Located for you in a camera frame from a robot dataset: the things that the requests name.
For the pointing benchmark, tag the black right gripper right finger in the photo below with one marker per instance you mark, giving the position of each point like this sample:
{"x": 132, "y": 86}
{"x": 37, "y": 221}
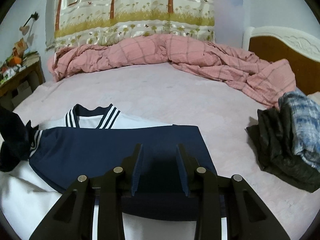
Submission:
{"x": 227, "y": 208}

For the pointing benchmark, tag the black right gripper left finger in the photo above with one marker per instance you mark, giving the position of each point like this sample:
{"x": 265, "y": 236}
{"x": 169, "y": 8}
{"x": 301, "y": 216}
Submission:
{"x": 72, "y": 215}

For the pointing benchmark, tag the navy white sailor garment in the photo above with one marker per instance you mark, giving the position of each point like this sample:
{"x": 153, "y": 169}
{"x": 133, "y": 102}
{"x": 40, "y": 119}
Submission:
{"x": 37, "y": 164}

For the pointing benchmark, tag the folded black garment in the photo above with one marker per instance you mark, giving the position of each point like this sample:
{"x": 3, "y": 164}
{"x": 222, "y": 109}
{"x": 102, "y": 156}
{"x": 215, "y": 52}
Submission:
{"x": 272, "y": 137}

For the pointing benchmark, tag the pale pink bed sheet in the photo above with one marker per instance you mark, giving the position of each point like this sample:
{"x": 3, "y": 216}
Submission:
{"x": 161, "y": 93}

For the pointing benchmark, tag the folded blue plaid shirt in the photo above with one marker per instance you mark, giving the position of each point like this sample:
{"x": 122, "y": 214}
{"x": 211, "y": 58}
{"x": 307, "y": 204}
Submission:
{"x": 304, "y": 114}

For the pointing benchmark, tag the dark wooden desk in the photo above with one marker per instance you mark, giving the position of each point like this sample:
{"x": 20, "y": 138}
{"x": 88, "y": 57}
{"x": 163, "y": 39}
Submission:
{"x": 32, "y": 74}

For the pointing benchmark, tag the pink plaid blanket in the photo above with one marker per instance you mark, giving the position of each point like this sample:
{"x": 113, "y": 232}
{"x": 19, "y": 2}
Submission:
{"x": 263, "y": 81}

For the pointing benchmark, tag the desk clutter pile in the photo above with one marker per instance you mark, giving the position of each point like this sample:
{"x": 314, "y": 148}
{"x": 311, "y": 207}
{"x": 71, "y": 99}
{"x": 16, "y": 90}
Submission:
{"x": 22, "y": 57}

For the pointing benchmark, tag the brown white headboard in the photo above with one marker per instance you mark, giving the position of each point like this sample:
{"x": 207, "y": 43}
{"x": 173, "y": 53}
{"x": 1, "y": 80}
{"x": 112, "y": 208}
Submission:
{"x": 273, "y": 43}

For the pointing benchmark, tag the tree pattern curtain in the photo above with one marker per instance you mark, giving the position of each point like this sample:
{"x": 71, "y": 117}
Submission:
{"x": 71, "y": 23}

